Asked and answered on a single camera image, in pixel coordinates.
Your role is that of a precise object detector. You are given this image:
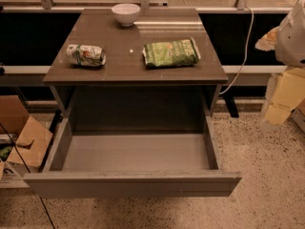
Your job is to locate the cardboard box at right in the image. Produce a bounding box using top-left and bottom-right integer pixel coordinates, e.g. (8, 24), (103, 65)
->
(292, 99), (305, 133)

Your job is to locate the open grey top drawer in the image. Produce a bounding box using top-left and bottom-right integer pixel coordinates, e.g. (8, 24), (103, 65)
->
(24, 116), (241, 198)

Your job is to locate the white cable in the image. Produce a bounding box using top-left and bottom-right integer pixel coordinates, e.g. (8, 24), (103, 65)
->
(218, 6), (255, 96)

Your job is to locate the white ceramic bowl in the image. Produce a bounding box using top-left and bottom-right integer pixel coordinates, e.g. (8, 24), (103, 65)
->
(112, 4), (141, 27)

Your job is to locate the dark grey drawer cabinet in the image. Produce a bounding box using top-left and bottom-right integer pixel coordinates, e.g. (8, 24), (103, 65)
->
(44, 8), (228, 133)

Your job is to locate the black floor cable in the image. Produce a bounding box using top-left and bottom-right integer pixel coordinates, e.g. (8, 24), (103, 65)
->
(0, 121), (56, 229)

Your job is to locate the open cardboard box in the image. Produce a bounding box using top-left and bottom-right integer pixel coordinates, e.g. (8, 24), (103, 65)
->
(0, 95), (52, 188)

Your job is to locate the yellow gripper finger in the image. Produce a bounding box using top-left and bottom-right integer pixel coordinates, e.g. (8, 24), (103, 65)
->
(261, 68), (305, 127)
(255, 27), (278, 52)

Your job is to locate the green chip bag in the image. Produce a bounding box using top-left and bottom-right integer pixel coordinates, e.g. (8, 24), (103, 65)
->
(142, 37), (201, 68)

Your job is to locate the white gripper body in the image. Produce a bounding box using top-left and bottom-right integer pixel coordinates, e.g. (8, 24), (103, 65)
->
(275, 0), (305, 68)

